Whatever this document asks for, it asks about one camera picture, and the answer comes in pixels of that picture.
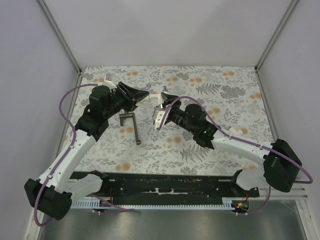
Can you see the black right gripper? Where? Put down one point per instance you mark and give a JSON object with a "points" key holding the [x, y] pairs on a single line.
{"points": [[168, 98]]}

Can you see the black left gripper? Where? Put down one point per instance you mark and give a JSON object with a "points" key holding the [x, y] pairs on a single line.
{"points": [[133, 97]]}

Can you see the white faucet with chrome knob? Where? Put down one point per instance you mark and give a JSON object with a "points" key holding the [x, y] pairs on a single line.
{"points": [[157, 96]]}

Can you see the white elbow pipe fitting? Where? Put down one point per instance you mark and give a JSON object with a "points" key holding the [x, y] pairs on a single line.
{"points": [[236, 131]]}

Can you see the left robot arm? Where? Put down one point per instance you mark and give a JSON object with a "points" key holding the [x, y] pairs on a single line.
{"points": [[52, 193]]}

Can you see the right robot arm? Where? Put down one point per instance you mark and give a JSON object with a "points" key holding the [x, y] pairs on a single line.
{"points": [[278, 164]]}

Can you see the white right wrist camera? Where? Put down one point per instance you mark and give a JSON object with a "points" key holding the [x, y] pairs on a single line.
{"points": [[157, 116]]}

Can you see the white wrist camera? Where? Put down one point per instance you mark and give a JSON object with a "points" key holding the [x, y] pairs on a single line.
{"points": [[108, 82], [157, 116]]}

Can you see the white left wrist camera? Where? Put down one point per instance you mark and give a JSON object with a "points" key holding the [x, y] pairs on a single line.
{"points": [[108, 82]]}

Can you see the aluminium frame post left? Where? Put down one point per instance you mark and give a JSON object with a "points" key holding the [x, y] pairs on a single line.
{"points": [[59, 35]]}

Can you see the aluminium frame post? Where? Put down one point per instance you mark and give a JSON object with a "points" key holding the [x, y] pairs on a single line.
{"points": [[277, 32], [59, 35]]}

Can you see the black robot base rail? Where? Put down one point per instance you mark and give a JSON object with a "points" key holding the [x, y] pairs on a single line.
{"points": [[159, 189]]}

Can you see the white slotted cable duct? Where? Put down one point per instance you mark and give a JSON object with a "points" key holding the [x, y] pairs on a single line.
{"points": [[93, 203]]}

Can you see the aluminium frame post right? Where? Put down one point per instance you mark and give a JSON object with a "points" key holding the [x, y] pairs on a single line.
{"points": [[277, 32]]}

